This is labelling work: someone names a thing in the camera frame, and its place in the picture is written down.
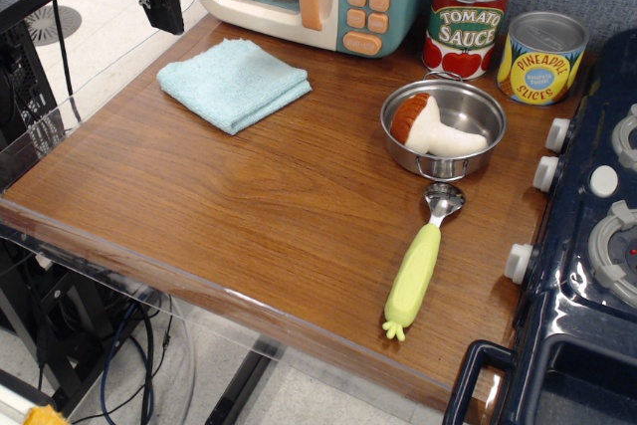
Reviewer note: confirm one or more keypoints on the plush brown white mushroom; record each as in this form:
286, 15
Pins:
417, 125

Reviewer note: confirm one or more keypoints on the light blue folded cloth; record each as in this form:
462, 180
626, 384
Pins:
234, 84

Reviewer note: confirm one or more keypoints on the tomato sauce can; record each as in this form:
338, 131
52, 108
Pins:
461, 36

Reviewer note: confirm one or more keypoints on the small steel pot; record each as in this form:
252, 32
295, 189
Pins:
461, 106

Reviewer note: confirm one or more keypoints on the pineapple slices can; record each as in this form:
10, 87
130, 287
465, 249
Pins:
541, 57

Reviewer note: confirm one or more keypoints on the yellow sponge at corner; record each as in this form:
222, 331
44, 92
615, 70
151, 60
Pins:
44, 415

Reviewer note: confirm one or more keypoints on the dark blue toy stove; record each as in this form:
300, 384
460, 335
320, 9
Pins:
573, 360

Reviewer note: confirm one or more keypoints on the spoon with green handle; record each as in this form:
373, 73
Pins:
416, 270

